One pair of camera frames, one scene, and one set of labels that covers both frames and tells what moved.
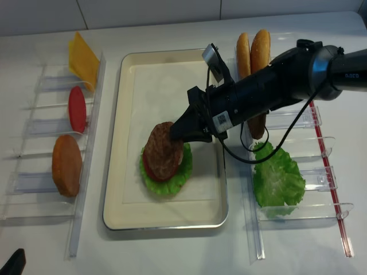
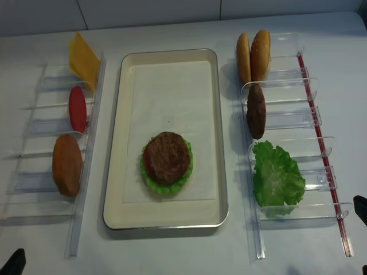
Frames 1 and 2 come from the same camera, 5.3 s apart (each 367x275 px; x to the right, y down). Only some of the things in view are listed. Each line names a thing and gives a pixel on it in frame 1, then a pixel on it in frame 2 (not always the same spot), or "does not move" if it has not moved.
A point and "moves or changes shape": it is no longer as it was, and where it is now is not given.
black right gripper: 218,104 → 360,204
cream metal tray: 152,181 does not move
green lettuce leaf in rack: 279,185 does not move
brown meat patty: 164,153 moves or changes shape
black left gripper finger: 15,264 does not move
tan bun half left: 243,56 does not move
